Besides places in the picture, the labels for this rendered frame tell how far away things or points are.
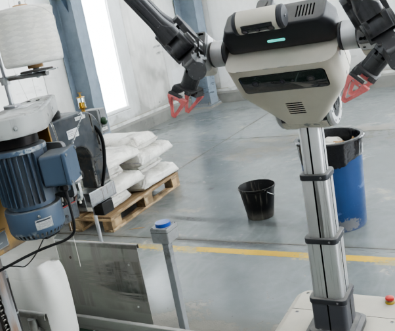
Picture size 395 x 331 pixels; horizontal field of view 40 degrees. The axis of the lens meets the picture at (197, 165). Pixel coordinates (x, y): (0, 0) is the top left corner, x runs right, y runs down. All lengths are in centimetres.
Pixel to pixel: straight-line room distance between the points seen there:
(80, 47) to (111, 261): 543
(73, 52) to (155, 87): 217
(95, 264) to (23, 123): 114
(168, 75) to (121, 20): 152
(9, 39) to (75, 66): 628
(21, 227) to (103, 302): 109
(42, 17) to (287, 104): 86
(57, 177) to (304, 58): 84
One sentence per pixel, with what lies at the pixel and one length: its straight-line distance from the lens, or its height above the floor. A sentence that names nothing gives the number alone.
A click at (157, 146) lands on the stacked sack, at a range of 526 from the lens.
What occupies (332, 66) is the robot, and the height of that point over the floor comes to 136.
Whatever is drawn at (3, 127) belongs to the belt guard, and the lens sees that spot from 142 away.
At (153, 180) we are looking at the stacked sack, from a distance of 513.
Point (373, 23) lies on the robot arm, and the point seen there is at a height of 148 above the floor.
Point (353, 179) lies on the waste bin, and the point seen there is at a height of 37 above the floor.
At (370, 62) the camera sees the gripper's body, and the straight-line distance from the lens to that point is 152.
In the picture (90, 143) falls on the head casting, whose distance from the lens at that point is 191.
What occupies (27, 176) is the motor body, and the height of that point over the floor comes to 126.
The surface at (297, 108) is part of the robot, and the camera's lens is 191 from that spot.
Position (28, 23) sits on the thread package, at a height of 164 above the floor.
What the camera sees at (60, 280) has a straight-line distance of 216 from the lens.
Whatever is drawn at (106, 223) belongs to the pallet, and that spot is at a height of 8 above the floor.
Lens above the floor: 156
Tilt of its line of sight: 15 degrees down
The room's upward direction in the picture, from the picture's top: 10 degrees counter-clockwise
